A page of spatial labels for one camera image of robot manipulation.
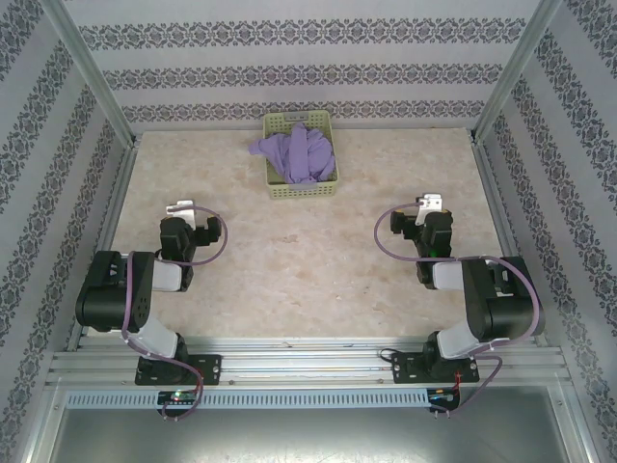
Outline aluminium frame post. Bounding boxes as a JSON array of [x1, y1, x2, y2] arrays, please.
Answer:
[[45, 0, 136, 146], [474, 0, 565, 144]]

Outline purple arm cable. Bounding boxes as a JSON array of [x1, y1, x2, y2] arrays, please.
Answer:
[[374, 203, 542, 419], [120, 204, 228, 421]]

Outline aluminium mounting rail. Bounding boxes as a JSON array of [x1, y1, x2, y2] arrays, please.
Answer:
[[47, 337, 565, 387]]

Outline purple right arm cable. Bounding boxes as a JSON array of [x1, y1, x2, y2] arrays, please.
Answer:
[[374, 203, 542, 419]]

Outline aluminium side rail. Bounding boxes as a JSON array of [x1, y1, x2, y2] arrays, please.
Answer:
[[66, 142, 141, 352], [469, 137, 550, 348]]

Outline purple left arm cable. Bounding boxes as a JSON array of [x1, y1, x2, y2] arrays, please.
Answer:
[[120, 204, 228, 421]]

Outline green plastic basket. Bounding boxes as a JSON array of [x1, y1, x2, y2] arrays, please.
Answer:
[[262, 111, 340, 201]]

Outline white slotted cable duct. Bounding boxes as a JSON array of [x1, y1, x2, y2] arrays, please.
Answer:
[[65, 389, 430, 409]]

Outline purple t-shirt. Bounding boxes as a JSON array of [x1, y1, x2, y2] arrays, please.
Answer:
[[247, 123, 337, 185]]

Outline circuit board with green light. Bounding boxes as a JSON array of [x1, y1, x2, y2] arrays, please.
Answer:
[[157, 390, 200, 406]]

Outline grey metal shelf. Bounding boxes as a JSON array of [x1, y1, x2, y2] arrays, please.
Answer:
[[18, 407, 597, 463]]

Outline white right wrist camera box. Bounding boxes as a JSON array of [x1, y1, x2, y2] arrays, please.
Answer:
[[416, 192, 445, 213]]

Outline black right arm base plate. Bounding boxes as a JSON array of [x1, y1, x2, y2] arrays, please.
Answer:
[[390, 351, 481, 386]]

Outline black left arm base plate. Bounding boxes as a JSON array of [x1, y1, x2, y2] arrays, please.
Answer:
[[134, 354, 224, 387]]

